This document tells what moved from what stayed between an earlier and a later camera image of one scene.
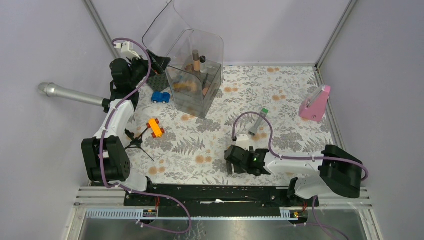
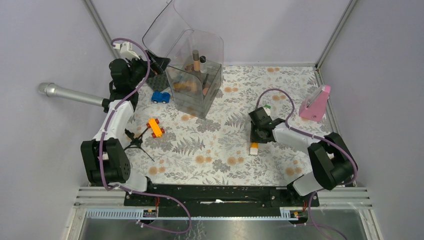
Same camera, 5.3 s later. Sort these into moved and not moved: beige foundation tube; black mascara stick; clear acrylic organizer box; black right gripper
Moved: black right gripper
Not moved: beige foundation tube; clear acrylic organizer box; black mascara stick
